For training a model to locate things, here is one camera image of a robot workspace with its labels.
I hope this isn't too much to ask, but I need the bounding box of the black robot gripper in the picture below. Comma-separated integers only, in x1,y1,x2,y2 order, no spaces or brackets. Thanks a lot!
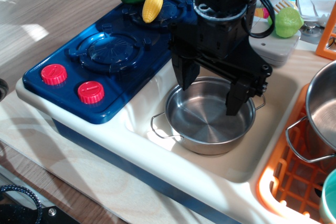
169,3,272,116

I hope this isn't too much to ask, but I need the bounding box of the shallow stainless steel pan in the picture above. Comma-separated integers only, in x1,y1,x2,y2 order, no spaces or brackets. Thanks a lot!
161,77,265,155

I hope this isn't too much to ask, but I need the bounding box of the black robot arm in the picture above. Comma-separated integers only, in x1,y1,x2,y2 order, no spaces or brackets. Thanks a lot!
169,0,275,115

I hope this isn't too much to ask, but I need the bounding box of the cream toy kitchen sink unit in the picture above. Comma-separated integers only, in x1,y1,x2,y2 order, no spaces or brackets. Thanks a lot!
16,41,330,223

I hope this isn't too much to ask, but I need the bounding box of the red stove knob right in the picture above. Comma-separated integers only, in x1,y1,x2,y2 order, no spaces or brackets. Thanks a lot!
77,81,105,104

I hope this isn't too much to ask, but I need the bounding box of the red stove knob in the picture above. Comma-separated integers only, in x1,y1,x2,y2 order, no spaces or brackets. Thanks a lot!
77,81,105,104
40,63,68,86

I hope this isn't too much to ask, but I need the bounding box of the blue toy stove top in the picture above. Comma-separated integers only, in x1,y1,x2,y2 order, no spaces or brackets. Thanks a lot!
22,0,197,124

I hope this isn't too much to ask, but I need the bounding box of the red stove knob left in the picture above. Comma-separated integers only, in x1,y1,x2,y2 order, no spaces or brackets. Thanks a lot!
40,63,68,86

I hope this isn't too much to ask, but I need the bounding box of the grey plastic faucet base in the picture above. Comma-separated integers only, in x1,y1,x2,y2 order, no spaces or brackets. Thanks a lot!
249,31,301,67

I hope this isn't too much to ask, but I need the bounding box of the light green toy vegetable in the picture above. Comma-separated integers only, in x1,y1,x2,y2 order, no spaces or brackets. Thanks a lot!
266,7,304,38

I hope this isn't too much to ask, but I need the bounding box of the yellow toy corn cob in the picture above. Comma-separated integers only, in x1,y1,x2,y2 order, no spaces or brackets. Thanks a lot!
142,0,163,24

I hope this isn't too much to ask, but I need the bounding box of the white toy spatula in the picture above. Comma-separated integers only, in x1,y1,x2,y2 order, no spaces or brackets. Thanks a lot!
270,0,298,14

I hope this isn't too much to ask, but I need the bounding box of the large stainless steel pot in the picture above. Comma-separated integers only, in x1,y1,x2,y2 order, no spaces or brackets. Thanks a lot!
285,61,335,163

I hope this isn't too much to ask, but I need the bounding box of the orange plastic dish rack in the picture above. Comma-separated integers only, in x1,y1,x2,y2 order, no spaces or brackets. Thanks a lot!
256,82,336,224

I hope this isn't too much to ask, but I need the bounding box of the teal plastic cup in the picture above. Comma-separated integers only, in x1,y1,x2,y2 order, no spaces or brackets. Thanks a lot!
319,169,336,223

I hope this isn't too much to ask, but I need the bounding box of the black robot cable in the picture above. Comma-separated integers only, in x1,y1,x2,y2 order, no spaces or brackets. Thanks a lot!
249,0,276,39

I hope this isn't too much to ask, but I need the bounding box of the black braided cable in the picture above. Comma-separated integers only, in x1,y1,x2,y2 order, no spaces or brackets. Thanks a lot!
0,184,43,222

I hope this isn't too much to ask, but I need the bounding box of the black metal bracket with screw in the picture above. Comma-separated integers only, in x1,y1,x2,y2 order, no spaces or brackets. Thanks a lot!
1,204,79,224

